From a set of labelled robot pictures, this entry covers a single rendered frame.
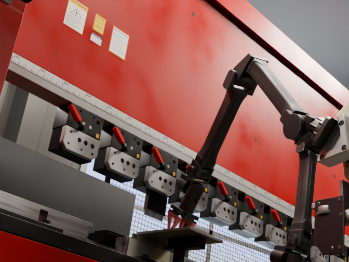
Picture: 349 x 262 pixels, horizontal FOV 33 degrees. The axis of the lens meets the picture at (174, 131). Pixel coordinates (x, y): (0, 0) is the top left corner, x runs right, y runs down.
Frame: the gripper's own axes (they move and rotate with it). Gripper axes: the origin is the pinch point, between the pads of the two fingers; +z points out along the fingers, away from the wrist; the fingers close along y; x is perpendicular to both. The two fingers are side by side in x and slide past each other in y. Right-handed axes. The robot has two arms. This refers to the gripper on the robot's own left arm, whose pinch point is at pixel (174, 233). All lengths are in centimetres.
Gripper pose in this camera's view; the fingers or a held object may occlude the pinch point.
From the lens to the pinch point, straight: 216.5
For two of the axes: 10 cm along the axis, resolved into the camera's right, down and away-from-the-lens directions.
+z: -4.5, 8.9, -0.4
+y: -6.8, -3.7, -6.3
